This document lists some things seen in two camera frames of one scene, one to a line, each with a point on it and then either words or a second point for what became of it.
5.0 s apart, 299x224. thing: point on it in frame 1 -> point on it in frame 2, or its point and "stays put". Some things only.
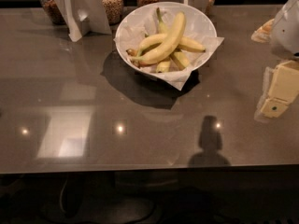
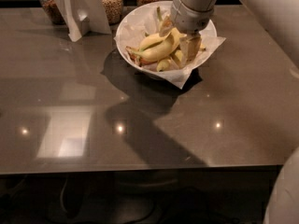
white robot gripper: x=286 y=32 -> x=191 y=20
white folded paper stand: x=82 y=10 stays put
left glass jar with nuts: x=49 y=6 stays put
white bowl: x=166 y=36 stays put
